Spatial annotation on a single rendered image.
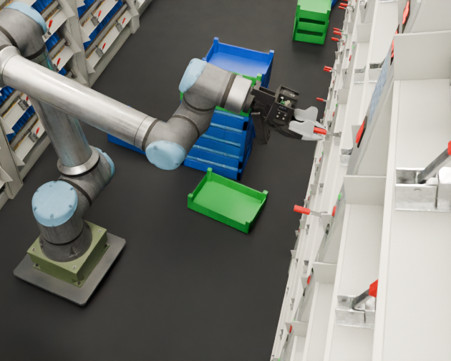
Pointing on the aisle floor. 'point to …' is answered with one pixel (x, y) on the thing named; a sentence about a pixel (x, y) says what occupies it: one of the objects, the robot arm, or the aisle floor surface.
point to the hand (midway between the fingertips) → (318, 134)
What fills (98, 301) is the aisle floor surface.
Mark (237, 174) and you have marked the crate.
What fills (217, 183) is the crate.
